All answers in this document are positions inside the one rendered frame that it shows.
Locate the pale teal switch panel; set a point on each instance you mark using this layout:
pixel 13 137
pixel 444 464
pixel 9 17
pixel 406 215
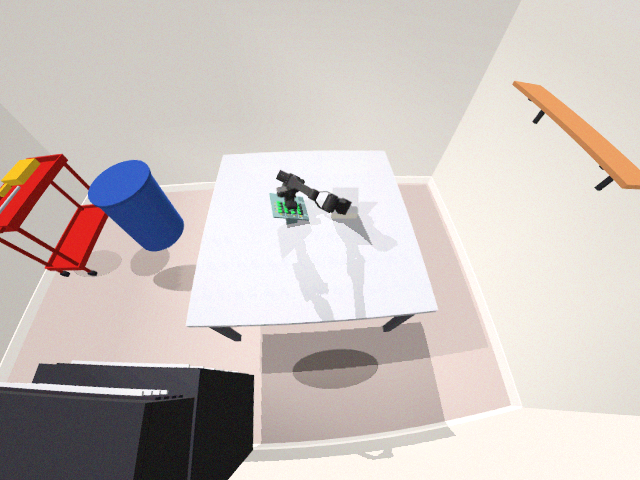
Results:
pixel 291 215

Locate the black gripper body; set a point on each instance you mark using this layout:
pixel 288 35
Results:
pixel 290 203

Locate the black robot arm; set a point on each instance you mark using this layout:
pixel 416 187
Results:
pixel 294 183

